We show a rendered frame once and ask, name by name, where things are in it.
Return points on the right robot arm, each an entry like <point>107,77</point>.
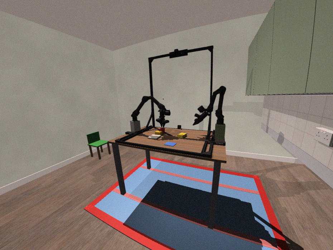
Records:
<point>161,107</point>

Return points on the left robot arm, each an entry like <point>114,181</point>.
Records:
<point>220,117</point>

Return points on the white double wall socket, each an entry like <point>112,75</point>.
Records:
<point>324,136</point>

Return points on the white tiled backsplash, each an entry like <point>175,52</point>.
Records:
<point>292,120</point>

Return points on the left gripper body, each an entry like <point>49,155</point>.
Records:
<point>200,119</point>

